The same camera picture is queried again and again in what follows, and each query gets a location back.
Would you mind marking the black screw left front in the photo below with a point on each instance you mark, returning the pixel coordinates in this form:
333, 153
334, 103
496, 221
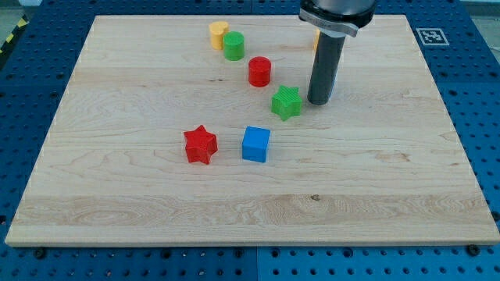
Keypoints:
39, 253

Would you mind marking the black screw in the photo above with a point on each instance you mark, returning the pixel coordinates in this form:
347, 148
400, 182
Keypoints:
473, 250
39, 253

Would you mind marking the light wooden board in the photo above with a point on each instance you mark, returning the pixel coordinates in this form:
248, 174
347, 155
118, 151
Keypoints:
159, 140

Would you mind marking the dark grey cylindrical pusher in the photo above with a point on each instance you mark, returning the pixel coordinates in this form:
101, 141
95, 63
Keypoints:
325, 67

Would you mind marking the yellow heart block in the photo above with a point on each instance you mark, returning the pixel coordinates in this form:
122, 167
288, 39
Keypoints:
217, 31

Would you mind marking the green star block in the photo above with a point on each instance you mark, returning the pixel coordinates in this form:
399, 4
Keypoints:
287, 102

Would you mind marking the white fiducial marker tag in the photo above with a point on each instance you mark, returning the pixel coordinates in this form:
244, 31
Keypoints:
432, 36

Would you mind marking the black screw right front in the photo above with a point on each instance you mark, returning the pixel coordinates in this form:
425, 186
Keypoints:
473, 250

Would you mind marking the green cylinder block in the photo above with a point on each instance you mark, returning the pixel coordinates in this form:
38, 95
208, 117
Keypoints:
234, 46

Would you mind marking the blue cube block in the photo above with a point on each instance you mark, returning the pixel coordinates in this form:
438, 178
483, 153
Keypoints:
255, 144

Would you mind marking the yellow block behind pusher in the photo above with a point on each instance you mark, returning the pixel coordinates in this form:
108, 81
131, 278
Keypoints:
316, 39

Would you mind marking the red star block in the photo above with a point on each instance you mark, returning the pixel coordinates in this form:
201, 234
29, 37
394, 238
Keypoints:
200, 145

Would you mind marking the red cylinder block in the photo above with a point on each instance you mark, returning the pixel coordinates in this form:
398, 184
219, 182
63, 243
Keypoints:
259, 71

